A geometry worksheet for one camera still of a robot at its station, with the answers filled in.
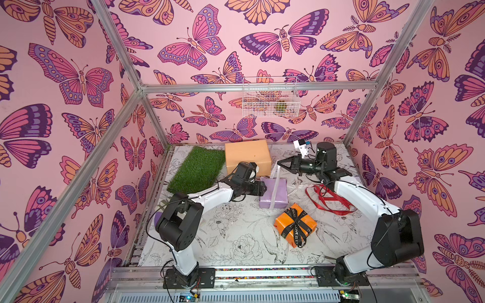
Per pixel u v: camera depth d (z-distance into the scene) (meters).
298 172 0.73
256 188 0.81
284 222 0.81
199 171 1.04
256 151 1.01
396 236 0.43
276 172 0.96
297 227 0.79
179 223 0.47
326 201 0.95
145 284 0.73
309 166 0.73
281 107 0.94
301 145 0.76
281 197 0.90
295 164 0.70
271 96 0.95
